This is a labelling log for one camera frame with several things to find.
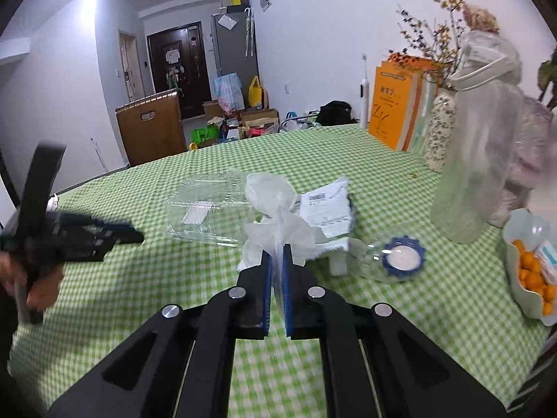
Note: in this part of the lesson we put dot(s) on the white umbrella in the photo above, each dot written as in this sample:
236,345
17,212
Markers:
249,30

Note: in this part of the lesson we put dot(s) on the pile of small orange fruits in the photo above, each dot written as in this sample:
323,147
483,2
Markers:
528,278

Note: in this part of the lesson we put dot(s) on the clear plastic snack packet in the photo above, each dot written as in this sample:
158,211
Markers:
204,222

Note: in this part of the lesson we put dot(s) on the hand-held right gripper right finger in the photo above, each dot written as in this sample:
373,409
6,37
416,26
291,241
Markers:
288,287

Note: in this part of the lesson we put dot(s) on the floral patterned vase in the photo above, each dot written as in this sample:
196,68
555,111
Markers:
439,135

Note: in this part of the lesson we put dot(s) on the black backpack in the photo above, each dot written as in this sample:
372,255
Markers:
335,113

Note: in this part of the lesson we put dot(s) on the grey refrigerator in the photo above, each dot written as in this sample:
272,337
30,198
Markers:
235,52

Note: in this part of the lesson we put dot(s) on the white labelled mailer bag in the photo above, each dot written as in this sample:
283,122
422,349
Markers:
326,213

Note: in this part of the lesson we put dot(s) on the large clear water bottle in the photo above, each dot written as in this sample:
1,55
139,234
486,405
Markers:
470,161

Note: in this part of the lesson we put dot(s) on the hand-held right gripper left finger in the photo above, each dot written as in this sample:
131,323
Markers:
266,287

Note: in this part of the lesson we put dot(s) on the dark plant leaves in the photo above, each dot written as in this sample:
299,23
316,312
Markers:
549,78

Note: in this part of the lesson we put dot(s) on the clear cup with blue lid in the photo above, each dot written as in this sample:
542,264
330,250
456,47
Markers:
402,257

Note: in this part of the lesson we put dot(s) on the pale pink bag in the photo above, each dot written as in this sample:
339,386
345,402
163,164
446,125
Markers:
528,152

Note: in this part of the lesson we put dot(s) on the open cardboard box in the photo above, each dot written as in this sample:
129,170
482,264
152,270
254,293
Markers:
261,115

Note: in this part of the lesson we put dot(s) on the green plastic toy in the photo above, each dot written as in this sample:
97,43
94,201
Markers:
204,136

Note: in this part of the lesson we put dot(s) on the pale green book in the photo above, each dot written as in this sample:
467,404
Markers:
428,96

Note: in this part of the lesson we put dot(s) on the orange book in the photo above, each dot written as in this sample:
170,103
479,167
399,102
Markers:
391,104

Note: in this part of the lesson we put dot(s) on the white snack packet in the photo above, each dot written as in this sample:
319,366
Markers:
548,261

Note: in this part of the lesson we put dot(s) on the light wooden door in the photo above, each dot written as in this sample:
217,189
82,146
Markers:
130,65

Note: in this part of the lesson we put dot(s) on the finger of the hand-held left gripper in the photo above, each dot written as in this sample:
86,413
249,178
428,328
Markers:
95,246
87,225

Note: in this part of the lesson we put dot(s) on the blue white plastic bag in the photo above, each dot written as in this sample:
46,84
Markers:
228,91

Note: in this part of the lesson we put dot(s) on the dried yellow flowers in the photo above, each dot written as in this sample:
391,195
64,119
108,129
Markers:
481,19

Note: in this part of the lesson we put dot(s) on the yellow shopping bag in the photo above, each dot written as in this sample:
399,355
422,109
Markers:
256,96

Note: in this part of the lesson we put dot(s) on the brown wooden chair back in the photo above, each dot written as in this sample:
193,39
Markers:
148,139

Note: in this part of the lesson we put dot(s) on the white electric toothbrush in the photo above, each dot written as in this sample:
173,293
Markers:
363,96

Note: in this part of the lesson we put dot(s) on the dark entrance door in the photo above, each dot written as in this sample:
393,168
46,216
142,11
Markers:
191,65

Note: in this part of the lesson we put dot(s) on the person's left hand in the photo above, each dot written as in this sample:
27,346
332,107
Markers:
45,289

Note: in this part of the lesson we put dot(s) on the green checked tablecloth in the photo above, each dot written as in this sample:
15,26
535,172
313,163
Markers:
174,270

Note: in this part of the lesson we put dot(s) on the pale green wavy bowl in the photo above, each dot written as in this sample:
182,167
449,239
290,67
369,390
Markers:
522,230

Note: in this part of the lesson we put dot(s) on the white paper scrap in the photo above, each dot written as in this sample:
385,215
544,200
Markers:
337,263

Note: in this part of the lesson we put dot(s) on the dark wooden slatted chair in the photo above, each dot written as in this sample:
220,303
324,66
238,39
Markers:
539,383

